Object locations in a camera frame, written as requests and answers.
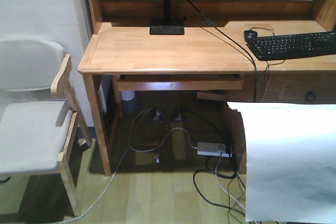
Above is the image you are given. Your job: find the white paper sheet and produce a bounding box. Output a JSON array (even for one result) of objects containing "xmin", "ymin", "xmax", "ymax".
[{"xmin": 228, "ymin": 102, "xmax": 335, "ymax": 223}]

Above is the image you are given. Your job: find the wooden desk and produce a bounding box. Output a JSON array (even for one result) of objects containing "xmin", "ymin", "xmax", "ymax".
[{"xmin": 78, "ymin": 0, "xmax": 335, "ymax": 176}]

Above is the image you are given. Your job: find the white power strip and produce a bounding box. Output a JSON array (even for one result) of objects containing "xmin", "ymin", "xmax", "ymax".
[{"xmin": 197, "ymin": 142, "xmax": 232, "ymax": 157}]

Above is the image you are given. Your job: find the black mouse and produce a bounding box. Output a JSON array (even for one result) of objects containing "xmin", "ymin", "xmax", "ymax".
[{"xmin": 244, "ymin": 29, "xmax": 258, "ymax": 40}]

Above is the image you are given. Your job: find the black keyboard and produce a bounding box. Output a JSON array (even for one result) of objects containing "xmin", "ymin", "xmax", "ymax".
[{"xmin": 245, "ymin": 31, "xmax": 335, "ymax": 61}]

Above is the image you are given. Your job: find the wooden chair grey cushion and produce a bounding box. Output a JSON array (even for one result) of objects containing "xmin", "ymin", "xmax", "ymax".
[{"xmin": 1, "ymin": 38, "xmax": 92, "ymax": 216}]

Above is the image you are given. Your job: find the grey floor cable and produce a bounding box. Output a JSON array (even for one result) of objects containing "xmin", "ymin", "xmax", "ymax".
[{"xmin": 52, "ymin": 107, "xmax": 200, "ymax": 224}]

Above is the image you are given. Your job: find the black monitor cable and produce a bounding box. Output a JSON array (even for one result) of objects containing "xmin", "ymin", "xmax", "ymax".
[{"xmin": 186, "ymin": 0, "xmax": 258, "ymax": 103}]

